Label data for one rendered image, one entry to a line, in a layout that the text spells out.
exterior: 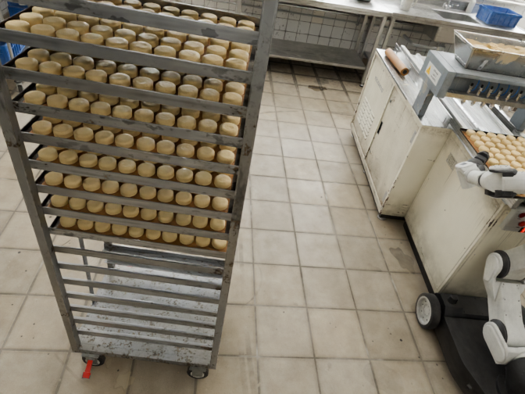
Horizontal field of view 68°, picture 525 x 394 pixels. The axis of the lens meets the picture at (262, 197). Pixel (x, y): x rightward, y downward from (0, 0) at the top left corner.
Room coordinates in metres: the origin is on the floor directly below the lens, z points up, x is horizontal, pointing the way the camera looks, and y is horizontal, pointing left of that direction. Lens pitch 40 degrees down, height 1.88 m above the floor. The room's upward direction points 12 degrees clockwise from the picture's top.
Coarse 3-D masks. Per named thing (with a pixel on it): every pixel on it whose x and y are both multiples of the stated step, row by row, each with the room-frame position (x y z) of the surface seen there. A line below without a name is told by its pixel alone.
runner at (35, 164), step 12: (36, 168) 0.81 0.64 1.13; (48, 168) 0.81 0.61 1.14; (60, 168) 0.82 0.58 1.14; (72, 168) 0.82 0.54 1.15; (84, 168) 0.82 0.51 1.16; (120, 180) 0.83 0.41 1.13; (132, 180) 0.83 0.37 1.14; (144, 180) 0.84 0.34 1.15; (156, 180) 0.84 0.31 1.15; (192, 192) 0.85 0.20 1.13; (204, 192) 0.85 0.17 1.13; (216, 192) 0.85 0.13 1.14; (228, 192) 0.86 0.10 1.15
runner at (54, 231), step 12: (48, 228) 0.81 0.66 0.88; (60, 228) 0.82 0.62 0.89; (96, 240) 0.82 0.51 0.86; (108, 240) 0.83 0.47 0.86; (120, 240) 0.83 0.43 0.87; (132, 240) 0.83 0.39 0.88; (180, 252) 0.85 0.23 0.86; (192, 252) 0.85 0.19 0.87; (204, 252) 0.85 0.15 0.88; (216, 252) 0.86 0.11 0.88
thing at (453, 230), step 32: (448, 160) 2.10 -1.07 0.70; (448, 192) 1.95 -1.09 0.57; (480, 192) 1.73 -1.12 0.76; (416, 224) 2.06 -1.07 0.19; (448, 224) 1.80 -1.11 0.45; (480, 224) 1.60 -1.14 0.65; (416, 256) 1.93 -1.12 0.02; (448, 256) 1.65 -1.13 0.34; (480, 256) 1.56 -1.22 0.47; (448, 288) 1.56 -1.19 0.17; (480, 288) 1.58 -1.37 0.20
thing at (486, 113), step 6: (474, 108) 2.62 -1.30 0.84; (480, 108) 2.56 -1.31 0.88; (486, 108) 2.52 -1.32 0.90; (480, 114) 2.53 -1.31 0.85; (486, 114) 2.48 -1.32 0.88; (492, 114) 2.44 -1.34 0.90; (486, 120) 2.44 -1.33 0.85; (492, 120) 2.39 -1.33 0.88; (498, 120) 2.36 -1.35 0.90; (492, 126) 2.36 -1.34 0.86; (498, 126) 2.31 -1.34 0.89; (504, 126) 2.30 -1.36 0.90; (498, 132) 2.28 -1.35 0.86; (504, 132) 2.24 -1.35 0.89; (510, 132) 2.23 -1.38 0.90
